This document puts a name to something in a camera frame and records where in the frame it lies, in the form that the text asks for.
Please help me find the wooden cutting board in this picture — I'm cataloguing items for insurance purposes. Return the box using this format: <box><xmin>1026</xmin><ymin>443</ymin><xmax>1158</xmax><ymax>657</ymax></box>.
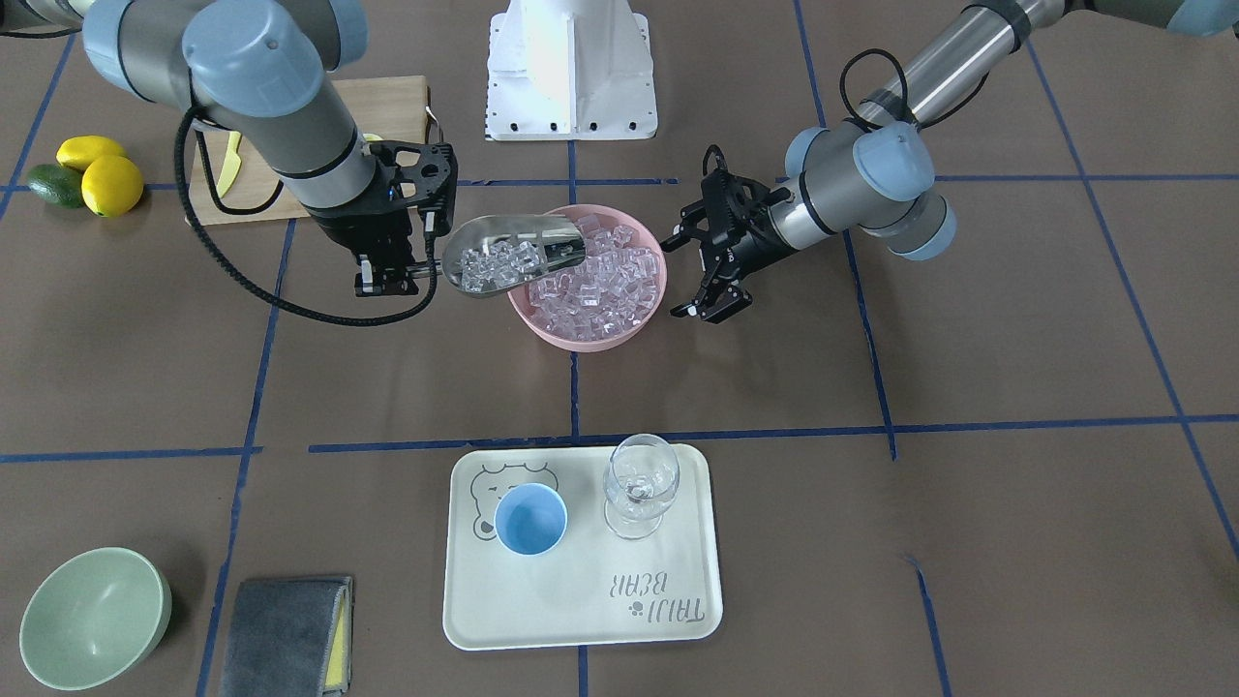
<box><xmin>187</xmin><ymin>76</ymin><xmax>429</xmax><ymax>227</ymax></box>

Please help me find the yellow plastic knife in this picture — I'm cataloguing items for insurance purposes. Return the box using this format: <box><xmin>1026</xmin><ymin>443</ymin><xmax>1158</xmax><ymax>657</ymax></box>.
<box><xmin>216</xmin><ymin>131</ymin><xmax>243</xmax><ymax>201</ymax></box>

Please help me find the pile of clear ice cubes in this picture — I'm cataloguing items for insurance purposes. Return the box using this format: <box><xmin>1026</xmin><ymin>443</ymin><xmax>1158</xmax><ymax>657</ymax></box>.
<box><xmin>445</xmin><ymin>215</ymin><xmax>665</xmax><ymax>352</ymax></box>

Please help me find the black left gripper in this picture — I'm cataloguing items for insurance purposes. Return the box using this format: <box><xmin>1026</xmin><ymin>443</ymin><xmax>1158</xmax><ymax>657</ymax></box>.
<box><xmin>660</xmin><ymin>170</ymin><xmax>795</xmax><ymax>323</ymax></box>

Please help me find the green bowl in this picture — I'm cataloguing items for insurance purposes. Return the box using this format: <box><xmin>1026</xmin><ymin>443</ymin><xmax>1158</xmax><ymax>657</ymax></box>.
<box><xmin>19</xmin><ymin>547</ymin><xmax>172</xmax><ymax>691</ymax></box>

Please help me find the cream bear tray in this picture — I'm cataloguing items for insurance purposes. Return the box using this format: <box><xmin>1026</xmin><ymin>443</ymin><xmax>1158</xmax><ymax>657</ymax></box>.
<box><xmin>442</xmin><ymin>442</ymin><xmax>724</xmax><ymax>652</ymax></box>

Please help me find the steel ice scoop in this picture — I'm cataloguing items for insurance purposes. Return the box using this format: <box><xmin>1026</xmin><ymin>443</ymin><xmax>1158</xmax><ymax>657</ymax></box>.
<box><xmin>437</xmin><ymin>215</ymin><xmax>586</xmax><ymax>297</ymax></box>

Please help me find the clear wine glass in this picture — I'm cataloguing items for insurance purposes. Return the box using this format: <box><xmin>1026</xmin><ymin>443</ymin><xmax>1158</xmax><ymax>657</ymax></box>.
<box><xmin>603</xmin><ymin>435</ymin><xmax>681</xmax><ymax>541</ymax></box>

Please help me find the yellow lemon oval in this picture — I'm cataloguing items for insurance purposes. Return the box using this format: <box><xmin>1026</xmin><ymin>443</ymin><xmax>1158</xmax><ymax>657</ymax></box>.
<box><xmin>56</xmin><ymin>134</ymin><xmax>128</xmax><ymax>173</ymax></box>

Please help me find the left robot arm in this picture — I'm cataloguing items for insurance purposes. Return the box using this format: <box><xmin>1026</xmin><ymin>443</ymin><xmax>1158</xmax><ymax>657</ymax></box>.
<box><xmin>660</xmin><ymin>1</ymin><xmax>1238</xmax><ymax>323</ymax></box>

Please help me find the pink bowl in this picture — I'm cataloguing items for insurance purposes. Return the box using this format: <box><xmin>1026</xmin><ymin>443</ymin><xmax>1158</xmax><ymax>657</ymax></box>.
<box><xmin>507</xmin><ymin>204</ymin><xmax>668</xmax><ymax>352</ymax></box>

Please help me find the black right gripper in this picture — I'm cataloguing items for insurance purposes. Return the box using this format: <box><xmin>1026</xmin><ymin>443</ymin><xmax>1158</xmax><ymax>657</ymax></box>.
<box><xmin>310</xmin><ymin>140</ymin><xmax>458</xmax><ymax>297</ymax></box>

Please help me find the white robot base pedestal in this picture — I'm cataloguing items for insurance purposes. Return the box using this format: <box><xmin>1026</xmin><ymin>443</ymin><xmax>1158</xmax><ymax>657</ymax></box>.
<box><xmin>484</xmin><ymin>1</ymin><xmax>659</xmax><ymax>141</ymax></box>

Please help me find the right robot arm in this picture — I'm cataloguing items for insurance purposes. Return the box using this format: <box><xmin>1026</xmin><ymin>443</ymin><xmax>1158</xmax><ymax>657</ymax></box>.
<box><xmin>2</xmin><ymin>1</ymin><xmax>456</xmax><ymax>296</ymax></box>

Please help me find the grey yellow cloth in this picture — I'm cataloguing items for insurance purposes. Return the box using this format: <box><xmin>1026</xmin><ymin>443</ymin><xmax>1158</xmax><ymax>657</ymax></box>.
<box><xmin>221</xmin><ymin>574</ymin><xmax>354</xmax><ymax>696</ymax></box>

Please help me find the green avocado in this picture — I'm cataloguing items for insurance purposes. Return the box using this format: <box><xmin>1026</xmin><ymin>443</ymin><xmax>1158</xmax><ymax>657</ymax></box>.
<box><xmin>26</xmin><ymin>163</ymin><xmax>85</xmax><ymax>210</ymax></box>

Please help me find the round yellow lemon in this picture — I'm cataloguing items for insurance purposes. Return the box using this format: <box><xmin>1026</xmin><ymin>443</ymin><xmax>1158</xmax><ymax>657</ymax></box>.
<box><xmin>81</xmin><ymin>155</ymin><xmax>145</xmax><ymax>218</ymax></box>

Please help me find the blue cup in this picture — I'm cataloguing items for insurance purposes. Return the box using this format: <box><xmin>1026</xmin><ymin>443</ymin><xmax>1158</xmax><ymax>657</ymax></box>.
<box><xmin>493</xmin><ymin>482</ymin><xmax>569</xmax><ymax>556</ymax></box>

